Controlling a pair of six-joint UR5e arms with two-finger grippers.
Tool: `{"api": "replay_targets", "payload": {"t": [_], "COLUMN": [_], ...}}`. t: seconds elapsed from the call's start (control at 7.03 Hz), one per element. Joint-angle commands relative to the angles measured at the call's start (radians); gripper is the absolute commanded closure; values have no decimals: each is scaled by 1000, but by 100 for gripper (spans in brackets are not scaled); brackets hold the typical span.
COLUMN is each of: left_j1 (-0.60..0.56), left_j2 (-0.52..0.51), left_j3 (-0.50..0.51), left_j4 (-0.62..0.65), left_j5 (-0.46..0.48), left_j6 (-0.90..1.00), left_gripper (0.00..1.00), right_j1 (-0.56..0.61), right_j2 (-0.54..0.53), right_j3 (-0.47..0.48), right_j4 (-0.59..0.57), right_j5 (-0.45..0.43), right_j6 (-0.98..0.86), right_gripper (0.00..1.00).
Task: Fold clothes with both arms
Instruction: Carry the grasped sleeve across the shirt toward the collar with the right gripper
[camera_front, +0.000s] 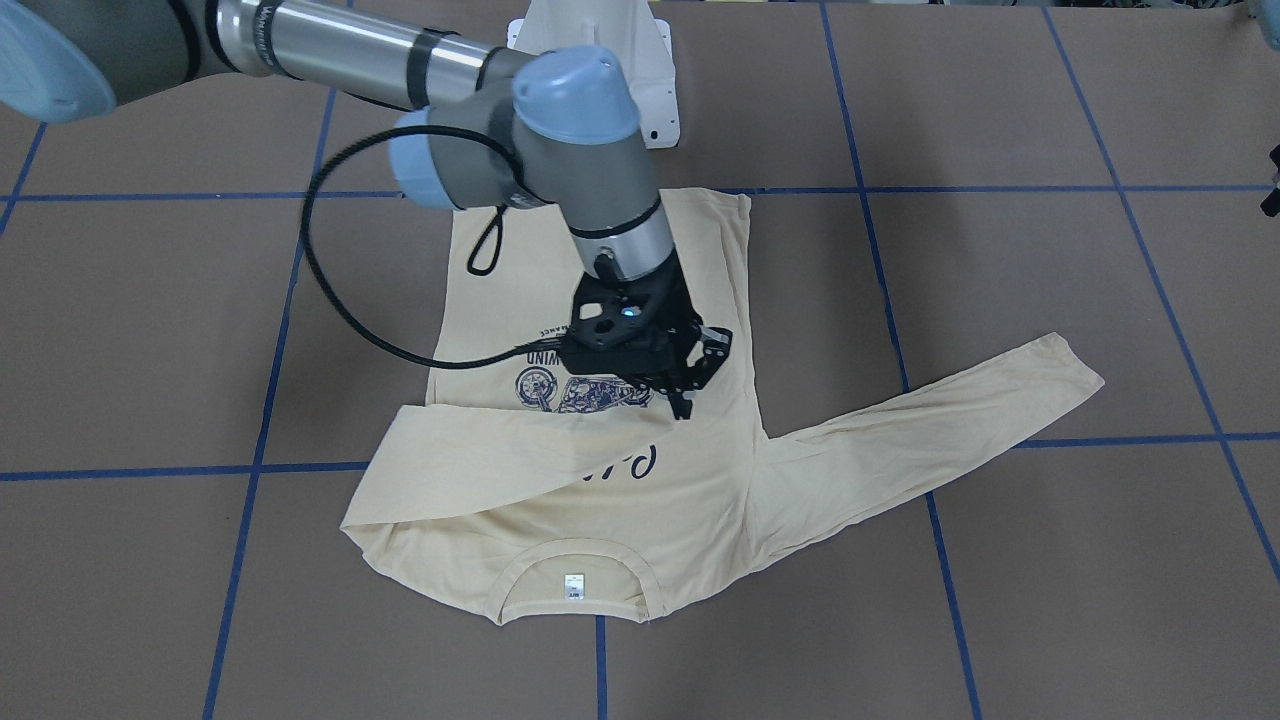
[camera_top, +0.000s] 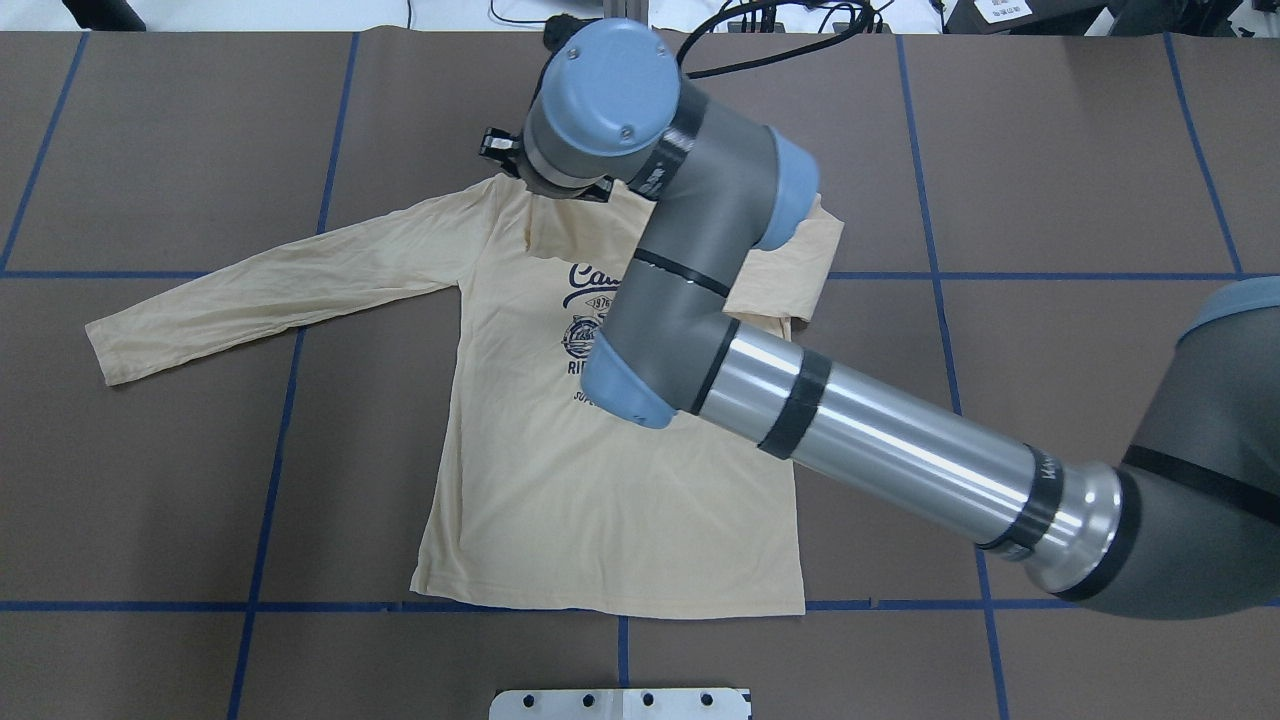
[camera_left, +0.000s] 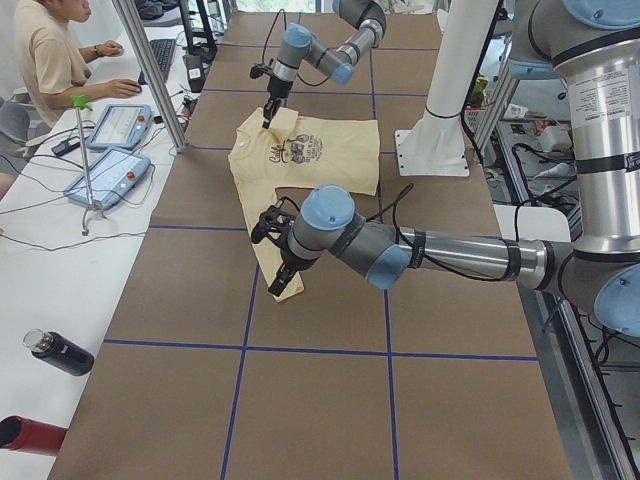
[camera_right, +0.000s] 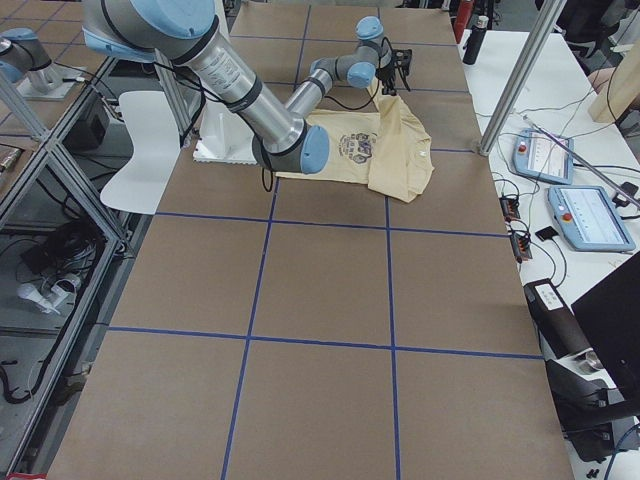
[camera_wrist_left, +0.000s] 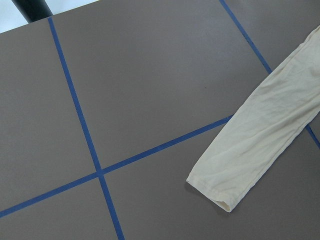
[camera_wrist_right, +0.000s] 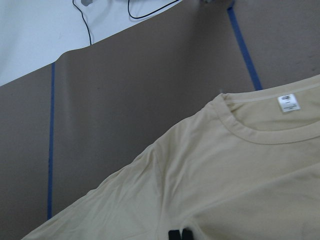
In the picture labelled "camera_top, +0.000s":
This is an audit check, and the black label printer box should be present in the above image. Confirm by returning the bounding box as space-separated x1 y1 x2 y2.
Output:
943 1 1108 36

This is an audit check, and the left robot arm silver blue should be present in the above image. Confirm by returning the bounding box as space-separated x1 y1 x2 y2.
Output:
516 17 1277 620

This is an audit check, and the cream long-sleeve printed shirt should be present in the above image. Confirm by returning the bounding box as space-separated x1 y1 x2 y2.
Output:
84 176 805 620

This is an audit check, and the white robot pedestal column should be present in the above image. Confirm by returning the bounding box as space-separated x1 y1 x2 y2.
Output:
488 687 754 719

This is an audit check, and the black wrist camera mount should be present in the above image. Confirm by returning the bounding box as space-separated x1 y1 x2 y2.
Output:
477 126 524 179

